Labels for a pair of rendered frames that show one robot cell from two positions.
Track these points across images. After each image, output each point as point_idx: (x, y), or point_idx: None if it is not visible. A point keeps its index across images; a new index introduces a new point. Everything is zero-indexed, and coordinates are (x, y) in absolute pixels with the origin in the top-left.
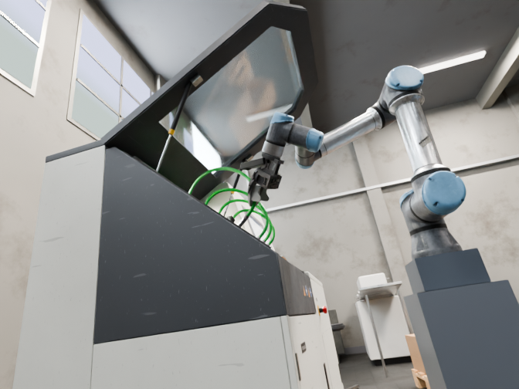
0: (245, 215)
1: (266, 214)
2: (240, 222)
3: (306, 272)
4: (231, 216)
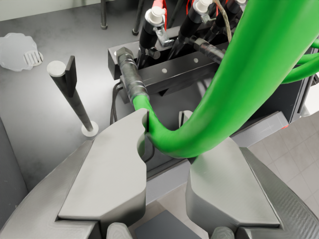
0: (130, 100)
1: (315, 69)
2: (124, 80)
3: (306, 111)
4: (65, 73)
